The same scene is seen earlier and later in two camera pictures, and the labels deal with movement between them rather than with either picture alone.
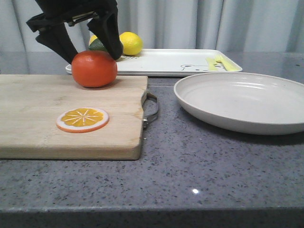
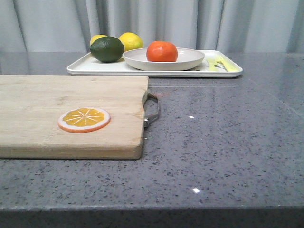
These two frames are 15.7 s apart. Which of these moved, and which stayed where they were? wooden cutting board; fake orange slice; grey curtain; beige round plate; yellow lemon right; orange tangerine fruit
Moved: orange tangerine fruit; beige round plate
Stayed: fake orange slice; yellow lemon right; grey curtain; wooden cutting board
